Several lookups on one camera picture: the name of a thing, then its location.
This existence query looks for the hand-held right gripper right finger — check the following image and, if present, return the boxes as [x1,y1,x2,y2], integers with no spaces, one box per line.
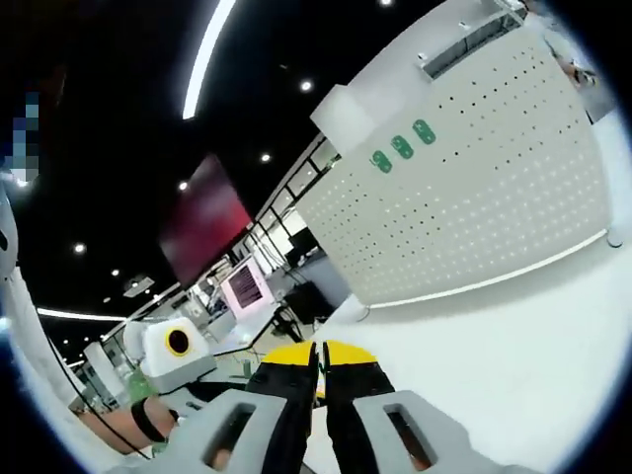
[323,339,500,474]

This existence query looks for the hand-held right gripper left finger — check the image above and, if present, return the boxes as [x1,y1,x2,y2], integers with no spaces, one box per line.
[162,340,319,474]

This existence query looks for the white perforated mounting plate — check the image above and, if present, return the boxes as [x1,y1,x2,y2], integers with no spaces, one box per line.
[295,22,626,317]

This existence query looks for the person's left hand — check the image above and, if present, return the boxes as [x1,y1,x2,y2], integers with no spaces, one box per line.
[130,394,180,444]

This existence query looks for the green patterned cloth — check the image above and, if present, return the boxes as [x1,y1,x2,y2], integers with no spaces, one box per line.
[125,369,159,401]

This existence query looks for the white ceiling air vent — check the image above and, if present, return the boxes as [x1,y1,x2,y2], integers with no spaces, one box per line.
[122,276,157,298]

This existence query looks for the black computer tower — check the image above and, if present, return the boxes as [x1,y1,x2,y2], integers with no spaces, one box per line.
[284,280,338,325]

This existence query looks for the monitor with pink screen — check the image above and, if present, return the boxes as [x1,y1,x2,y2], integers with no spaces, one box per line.
[220,259,273,322]

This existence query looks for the person's white shirt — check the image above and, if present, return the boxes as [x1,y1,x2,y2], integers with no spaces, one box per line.
[0,162,129,474]

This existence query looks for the black computer monitor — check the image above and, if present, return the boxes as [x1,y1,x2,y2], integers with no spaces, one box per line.
[288,229,320,263]

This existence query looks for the white chest-worn device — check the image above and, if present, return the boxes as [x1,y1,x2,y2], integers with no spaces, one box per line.
[0,172,20,280]

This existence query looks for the long ceiling light strip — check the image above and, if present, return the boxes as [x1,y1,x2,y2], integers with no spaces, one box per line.
[181,0,238,120]

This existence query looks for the round ceiling downlights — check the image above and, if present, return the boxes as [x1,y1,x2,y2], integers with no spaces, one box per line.
[73,0,394,277]

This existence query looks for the grey metal shelf rack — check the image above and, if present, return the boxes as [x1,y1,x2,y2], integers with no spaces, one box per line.
[417,0,527,80]

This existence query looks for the large dark red wall screen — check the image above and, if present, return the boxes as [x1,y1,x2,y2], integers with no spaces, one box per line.
[157,152,256,290]

